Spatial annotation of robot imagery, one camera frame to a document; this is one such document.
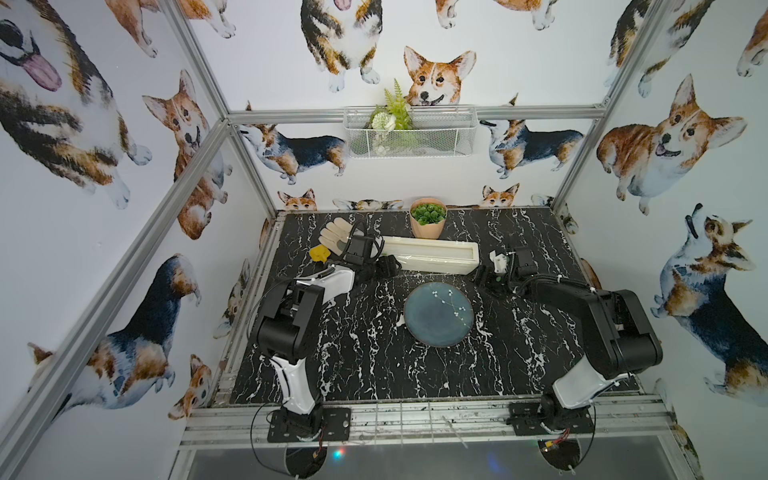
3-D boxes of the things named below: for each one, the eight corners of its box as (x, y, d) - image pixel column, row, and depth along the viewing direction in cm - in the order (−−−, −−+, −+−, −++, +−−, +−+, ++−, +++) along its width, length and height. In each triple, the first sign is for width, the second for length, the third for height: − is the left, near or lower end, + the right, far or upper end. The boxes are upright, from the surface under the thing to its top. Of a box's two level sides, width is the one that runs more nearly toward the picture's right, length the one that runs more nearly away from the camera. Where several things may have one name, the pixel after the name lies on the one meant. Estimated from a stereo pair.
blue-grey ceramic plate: (403, 347, 88) (403, 343, 86) (403, 287, 101) (403, 282, 99) (476, 347, 88) (478, 343, 86) (467, 287, 101) (468, 282, 99)
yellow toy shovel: (308, 262, 108) (307, 259, 107) (312, 248, 112) (310, 244, 111) (328, 262, 108) (327, 258, 107) (331, 248, 112) (330, 244, 111)
